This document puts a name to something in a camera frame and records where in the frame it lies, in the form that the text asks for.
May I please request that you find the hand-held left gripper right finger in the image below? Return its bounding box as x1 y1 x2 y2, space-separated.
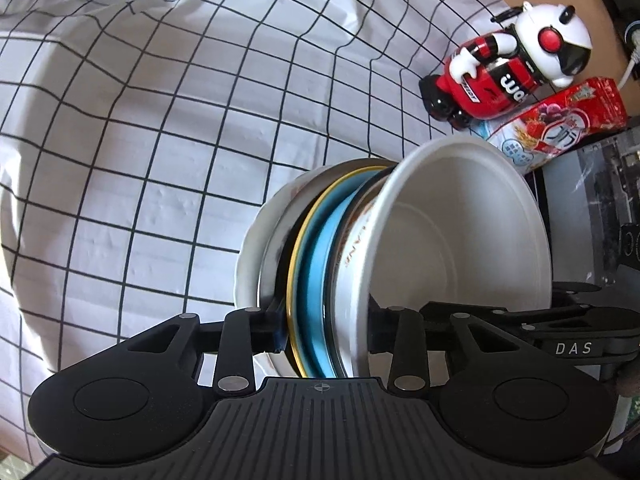
370 307 531 394

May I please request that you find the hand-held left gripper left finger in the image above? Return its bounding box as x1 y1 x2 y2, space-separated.
127 305 290 394

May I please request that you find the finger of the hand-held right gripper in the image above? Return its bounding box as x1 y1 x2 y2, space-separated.
419 301 527 335
549 282 604 311

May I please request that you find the yellow-rimmed white bowl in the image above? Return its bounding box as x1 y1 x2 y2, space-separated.
286 164 396 379

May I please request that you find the floral white bowl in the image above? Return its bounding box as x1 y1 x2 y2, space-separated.
234 167 323 377

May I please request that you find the plain white bowl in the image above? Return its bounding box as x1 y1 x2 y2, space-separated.
350 135 554 379

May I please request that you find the stainless steel bowl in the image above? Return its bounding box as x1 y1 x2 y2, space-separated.
257 158 392 313

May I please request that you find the white glass computer case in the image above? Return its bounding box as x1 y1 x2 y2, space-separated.
530 116 640 283

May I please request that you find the red cereal bag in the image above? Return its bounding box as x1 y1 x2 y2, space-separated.
479 77 629 175

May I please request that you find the red white robot toy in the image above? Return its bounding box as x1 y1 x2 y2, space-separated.
418 2 594 129

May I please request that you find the black checked white tablecloth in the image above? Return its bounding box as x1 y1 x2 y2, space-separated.
0 0 532 467

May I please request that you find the white cable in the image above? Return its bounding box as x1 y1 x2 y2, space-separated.
617 54 640 87

